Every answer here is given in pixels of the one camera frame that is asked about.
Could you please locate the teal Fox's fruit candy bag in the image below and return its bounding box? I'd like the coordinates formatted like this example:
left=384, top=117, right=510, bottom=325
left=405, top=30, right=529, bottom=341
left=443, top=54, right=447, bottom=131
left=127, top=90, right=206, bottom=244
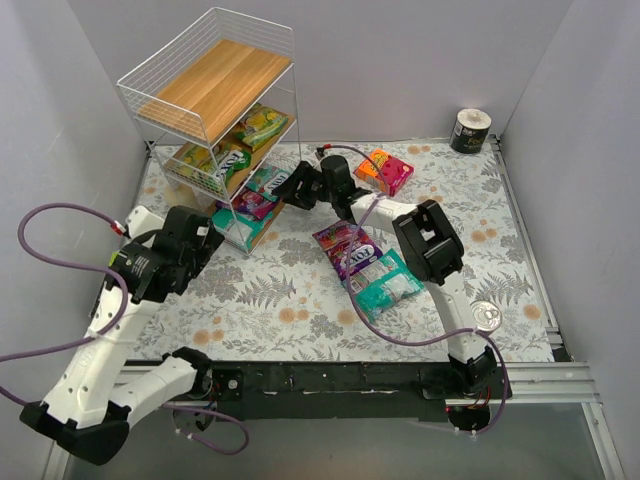
left=246, top=164, right=290, bottom=202

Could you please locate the red orange candy box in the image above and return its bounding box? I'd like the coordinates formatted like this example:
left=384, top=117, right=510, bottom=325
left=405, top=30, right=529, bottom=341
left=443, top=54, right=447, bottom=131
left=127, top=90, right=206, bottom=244
left=354, top=148, right=415, bottom=197

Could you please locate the purple Fox's berries candy bag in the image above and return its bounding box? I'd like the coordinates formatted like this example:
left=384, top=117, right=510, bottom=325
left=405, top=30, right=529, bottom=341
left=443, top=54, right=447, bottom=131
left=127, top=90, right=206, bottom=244
left=312, top=220, right=383, bottom=281
left=215, top=188, right=279, bottom=221

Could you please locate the teal mint candy bag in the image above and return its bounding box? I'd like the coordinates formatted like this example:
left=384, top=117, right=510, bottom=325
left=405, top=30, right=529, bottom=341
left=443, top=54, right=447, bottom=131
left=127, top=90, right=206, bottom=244
left=343, top=249, right=425, bottom=323
left=212, top=209, right=273, bottom=250

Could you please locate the green yellow Fox's candy bag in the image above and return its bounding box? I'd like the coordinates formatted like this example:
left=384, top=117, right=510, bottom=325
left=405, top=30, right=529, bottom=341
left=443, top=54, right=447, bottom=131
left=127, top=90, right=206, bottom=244
left=231, top=103, right=289, bottom=151
left=165, top=141, right=252, bottom=195

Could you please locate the white wire wooden shelf rack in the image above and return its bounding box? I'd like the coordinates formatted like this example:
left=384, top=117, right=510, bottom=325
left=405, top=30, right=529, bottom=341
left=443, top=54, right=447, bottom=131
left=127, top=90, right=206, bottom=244
left=117, top=8, right=302, bottom=255

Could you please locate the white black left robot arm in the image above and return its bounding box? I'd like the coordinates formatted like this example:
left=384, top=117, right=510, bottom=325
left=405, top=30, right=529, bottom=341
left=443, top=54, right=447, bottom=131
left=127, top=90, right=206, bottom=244
left=20, top=206, right=224, bottom=465

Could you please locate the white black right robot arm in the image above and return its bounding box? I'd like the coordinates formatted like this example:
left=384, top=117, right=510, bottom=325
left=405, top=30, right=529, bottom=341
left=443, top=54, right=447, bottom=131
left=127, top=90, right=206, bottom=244
left=273, top=155, right=508, bottom=398

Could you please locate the black green product box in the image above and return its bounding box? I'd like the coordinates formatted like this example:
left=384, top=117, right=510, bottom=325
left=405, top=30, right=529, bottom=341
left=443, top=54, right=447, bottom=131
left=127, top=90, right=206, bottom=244
left=90, top=251, right=118, bottom=318

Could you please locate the cream liquid bottle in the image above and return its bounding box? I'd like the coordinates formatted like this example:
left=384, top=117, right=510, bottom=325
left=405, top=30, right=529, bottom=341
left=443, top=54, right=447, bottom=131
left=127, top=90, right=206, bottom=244
left=164, top=185, right=195, bottom=208

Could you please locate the metal tin can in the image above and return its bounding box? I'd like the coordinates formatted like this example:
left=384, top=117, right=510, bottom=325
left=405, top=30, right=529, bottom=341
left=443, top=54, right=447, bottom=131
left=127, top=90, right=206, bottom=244
left=471, top=300, right=503, bottom=333

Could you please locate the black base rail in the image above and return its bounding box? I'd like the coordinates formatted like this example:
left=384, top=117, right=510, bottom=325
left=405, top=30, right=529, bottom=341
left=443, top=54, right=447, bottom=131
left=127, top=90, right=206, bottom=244
left=176, top=361, right=512, bottom=422

